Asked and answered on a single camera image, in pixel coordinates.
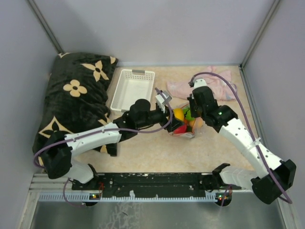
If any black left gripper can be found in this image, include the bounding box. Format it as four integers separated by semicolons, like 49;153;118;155
137;104;185;133

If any yellow lemon toy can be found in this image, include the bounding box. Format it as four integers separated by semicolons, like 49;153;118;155
173;108;184;121

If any green watermelon ball toy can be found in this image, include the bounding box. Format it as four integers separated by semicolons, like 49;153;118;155
183;107;195;121

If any peach toy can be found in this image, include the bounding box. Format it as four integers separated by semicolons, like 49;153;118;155
193;118;203;128

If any red apple toy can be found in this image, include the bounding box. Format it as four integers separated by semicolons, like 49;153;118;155
173;125;187;134

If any clear orange zip bag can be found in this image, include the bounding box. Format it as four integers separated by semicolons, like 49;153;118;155
170;104;204;139

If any orange fruit toy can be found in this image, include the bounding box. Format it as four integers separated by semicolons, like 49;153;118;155
188;120;195;127

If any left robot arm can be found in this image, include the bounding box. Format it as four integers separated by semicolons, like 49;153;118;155
38;99;184;189

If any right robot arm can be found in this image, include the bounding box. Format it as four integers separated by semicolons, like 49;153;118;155
188;86;296;204

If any pink crumpled cloth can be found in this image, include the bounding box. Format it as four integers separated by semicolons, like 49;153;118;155
166;70;237;101

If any white perforated plastic basket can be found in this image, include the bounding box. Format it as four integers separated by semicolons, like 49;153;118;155
110;69;155;113

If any black floral plush blanket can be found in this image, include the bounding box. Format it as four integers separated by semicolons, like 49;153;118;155
32;52;119;153

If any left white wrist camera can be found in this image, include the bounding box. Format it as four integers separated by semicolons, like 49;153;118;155
155;88;172;113

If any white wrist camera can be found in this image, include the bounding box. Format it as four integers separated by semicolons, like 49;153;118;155
189;78;207;89
155;88;172;113

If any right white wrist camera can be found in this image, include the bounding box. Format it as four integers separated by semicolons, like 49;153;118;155
189;78;207;89

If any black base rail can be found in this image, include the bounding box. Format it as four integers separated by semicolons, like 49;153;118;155
72;163;230;198

